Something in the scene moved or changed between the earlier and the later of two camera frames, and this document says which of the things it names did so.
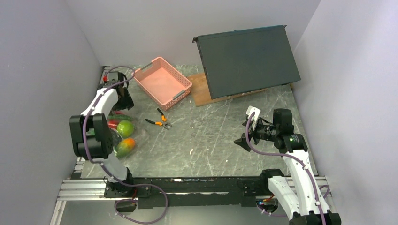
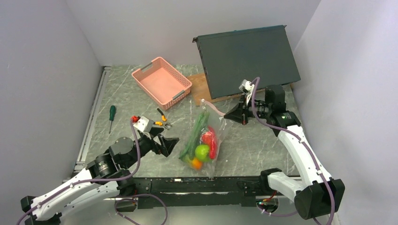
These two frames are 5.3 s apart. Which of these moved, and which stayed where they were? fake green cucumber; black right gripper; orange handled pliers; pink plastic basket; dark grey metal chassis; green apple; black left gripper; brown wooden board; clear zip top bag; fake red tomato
Moved: black left gripper; fake red tomato; clear zip top bag; green apple; black right gripper; fake green cucumber
Stayed: pink plastic basket; dark grey metal chassis; orange handled pliers; brown wooden board
